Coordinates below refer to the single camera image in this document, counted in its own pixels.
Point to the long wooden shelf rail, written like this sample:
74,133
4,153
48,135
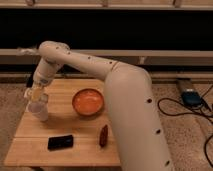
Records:
136,57

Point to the black rectangular box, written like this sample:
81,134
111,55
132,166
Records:
60,142

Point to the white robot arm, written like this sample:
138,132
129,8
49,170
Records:
129,101

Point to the orange bowl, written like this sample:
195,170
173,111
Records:
88,102

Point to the wooden table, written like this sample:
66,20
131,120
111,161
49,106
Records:
29,145

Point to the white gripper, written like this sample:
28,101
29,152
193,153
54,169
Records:
41,80

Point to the dark red snack bar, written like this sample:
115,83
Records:
103,138

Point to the blue power adapter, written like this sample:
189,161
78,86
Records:
191,98

